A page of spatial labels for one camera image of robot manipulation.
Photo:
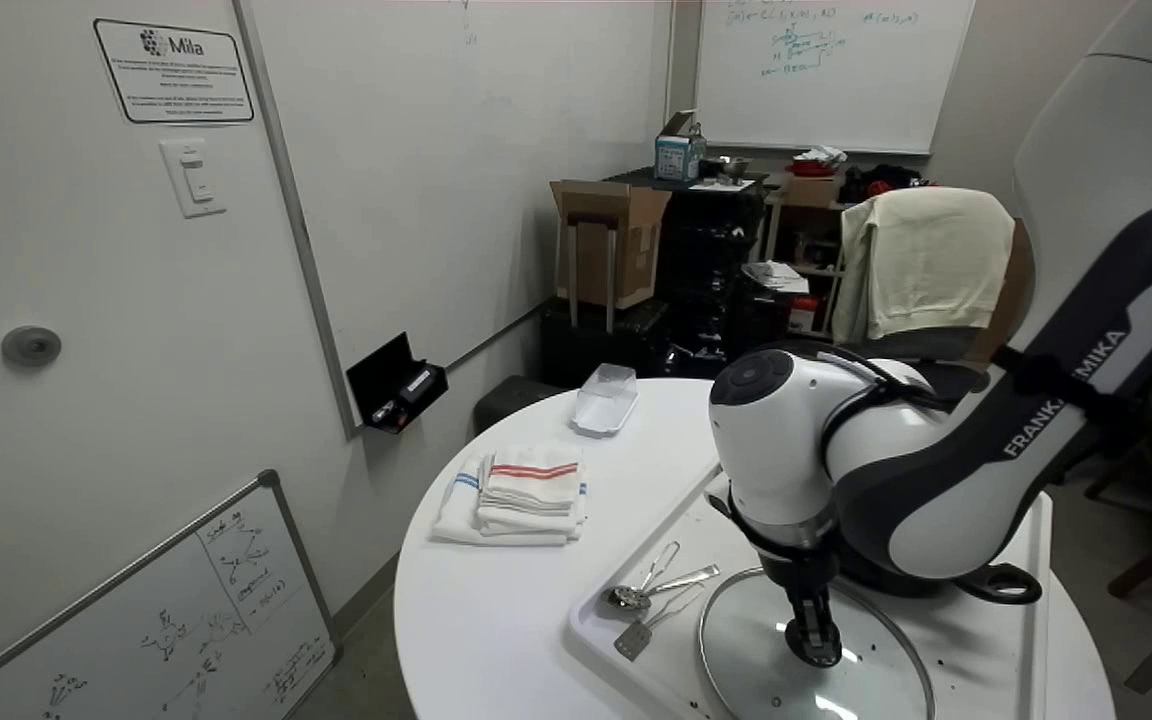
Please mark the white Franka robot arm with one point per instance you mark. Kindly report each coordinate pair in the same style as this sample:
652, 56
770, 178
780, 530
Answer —
791, 425

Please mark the round grey wall bumper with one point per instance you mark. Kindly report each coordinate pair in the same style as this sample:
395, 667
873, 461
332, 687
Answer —
28, 346

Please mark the red and white item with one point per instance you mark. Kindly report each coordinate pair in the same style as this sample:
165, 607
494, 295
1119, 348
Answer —
817, 160

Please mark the blue striped folded cloth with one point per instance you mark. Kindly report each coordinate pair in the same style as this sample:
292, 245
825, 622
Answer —
456, 516

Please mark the black office chair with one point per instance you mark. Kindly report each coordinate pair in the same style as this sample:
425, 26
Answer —
1020, 283

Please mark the white light switch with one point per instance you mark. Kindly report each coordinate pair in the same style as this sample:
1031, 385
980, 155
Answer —
192, 178

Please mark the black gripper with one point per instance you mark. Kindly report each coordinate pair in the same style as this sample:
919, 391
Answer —
803, 579

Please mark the black marker tray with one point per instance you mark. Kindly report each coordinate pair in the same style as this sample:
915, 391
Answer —
390, 380

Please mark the white wall sign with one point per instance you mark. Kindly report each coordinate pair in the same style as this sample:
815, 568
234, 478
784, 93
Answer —
175, 71

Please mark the black bag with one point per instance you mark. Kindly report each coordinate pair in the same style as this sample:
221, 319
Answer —
882, 182

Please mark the brown cardboard box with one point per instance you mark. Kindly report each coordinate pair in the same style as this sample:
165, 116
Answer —
619, 241

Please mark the clear plastic container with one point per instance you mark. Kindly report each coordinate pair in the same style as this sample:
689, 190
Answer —
604, 397

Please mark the small leaning whiteboard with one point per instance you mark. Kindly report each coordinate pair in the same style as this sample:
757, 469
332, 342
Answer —
137, 626

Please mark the black cooking pot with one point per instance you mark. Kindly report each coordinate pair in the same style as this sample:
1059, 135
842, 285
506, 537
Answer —
1000, 580

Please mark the wooden shelf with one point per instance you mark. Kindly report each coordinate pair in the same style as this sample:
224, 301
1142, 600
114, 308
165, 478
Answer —
809, 224

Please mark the blue tissue box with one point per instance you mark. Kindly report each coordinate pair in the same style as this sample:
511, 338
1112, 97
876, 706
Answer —
679, 155

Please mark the black case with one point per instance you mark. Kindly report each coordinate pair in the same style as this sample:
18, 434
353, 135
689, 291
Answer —
598, 346

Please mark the glass lid with black knob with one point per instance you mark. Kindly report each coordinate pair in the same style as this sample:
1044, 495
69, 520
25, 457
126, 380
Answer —
736, 667

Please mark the metal measuring spoon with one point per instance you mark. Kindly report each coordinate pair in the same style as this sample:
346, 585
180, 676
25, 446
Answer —
682, 580

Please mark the large blank wall whiteboard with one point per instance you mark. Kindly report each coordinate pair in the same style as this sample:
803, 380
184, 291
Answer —
456, 175

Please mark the cream cloth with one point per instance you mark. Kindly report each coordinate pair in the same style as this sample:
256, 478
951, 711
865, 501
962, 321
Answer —
929, 261

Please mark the red striped folded cloth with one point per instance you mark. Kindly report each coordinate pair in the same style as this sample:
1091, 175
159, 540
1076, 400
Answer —
535, 485

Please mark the whiteboard with green writing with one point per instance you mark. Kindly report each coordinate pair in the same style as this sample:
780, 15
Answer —
830, 75

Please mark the white papers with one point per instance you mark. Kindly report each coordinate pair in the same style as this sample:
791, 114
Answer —
776, 279

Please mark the white plastic tray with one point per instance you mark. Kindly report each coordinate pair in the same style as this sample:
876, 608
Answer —
663, 673

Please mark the black cabinet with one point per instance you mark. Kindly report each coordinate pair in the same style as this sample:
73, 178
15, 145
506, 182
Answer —
709, 283

